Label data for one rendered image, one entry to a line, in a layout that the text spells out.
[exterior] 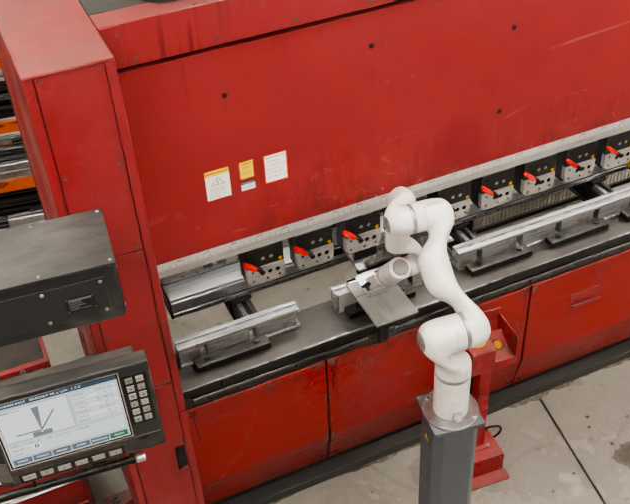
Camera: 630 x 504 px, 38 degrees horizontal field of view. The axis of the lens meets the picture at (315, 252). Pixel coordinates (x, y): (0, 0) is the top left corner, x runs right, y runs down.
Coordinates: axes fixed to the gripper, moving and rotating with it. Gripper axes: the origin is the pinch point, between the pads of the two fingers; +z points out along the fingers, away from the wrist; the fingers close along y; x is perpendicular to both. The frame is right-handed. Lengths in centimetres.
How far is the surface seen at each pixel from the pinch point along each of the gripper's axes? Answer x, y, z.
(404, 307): 12.9, -5.1, -7.9
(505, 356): 45, -43, 4
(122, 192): -43, 91, -75
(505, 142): -33, -59, -31
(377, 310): 10.5, 4.8, -5.8
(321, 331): 10.1, 23.9, 11.0
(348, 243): -16.7, 8.7, -12.9
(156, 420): 22, 101, -62
